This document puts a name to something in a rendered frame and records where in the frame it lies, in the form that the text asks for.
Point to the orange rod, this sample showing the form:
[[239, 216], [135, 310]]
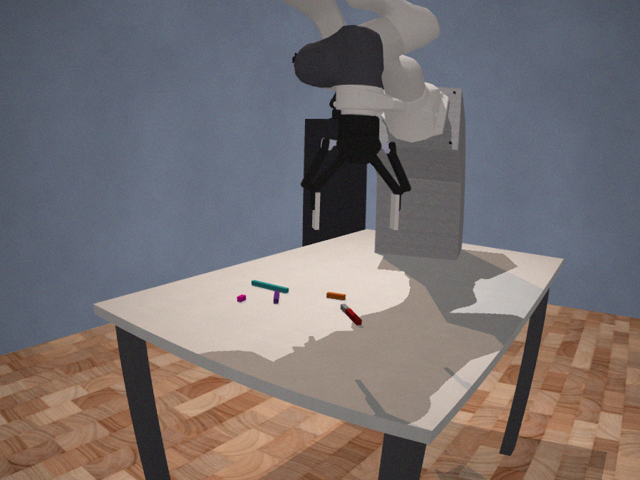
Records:
[[336, 296]]

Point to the dark red rod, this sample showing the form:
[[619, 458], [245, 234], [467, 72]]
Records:
[[353, 316]]

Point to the turquoise rod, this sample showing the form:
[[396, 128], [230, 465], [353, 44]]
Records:
[[270, 286]]

